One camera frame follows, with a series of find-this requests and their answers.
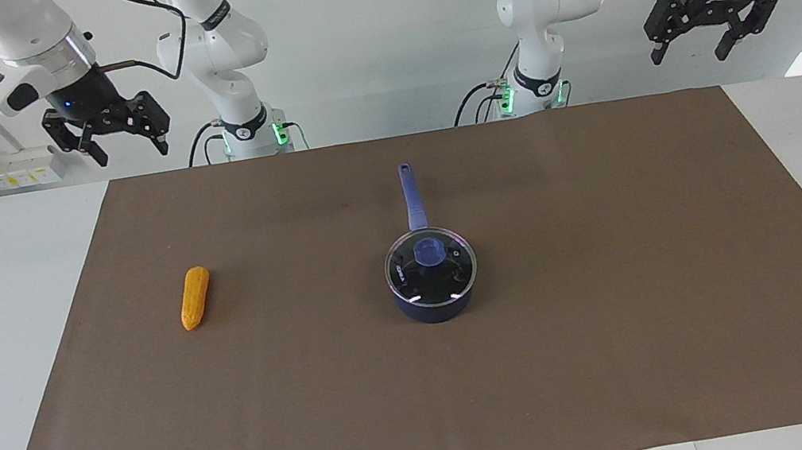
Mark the brown table mat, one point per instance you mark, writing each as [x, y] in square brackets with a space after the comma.
[316, 399]

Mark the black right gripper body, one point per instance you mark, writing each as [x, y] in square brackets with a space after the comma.
[87, 97]

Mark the glass lid blue knob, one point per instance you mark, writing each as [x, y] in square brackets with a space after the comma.
[428, 253]

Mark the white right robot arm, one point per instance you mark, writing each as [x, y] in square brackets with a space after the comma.
[212, 46]

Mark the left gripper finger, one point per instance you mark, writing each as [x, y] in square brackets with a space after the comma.
[756, 16]
[667, 14]

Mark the white wall socket box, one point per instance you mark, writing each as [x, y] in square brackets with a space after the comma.
[26, 170]

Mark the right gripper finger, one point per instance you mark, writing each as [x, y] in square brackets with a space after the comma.
[65, 135]
[150, 116]

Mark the yellow corn cob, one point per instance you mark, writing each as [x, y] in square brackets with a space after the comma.
[195, 298]

